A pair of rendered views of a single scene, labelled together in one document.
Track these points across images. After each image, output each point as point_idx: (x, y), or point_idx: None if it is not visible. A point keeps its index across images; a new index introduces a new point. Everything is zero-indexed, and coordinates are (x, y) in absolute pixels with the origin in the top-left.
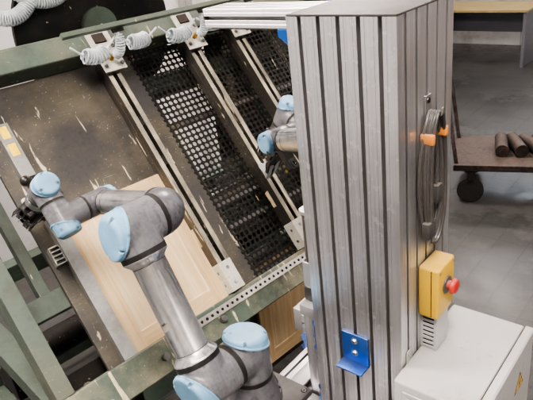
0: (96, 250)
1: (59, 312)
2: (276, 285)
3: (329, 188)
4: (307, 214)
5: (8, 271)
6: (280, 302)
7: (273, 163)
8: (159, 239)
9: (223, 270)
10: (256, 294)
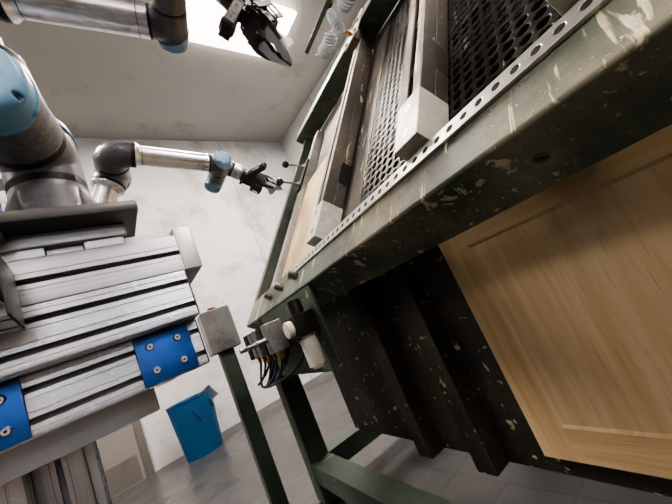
0: (304, 206)
1: None
2: (340, 241)
3: None
4: None
5: (280, 222)
6: (539, 314)
7: (258, 41)
8: (92, 175)
9: (312, 217)
10: (322, 252)
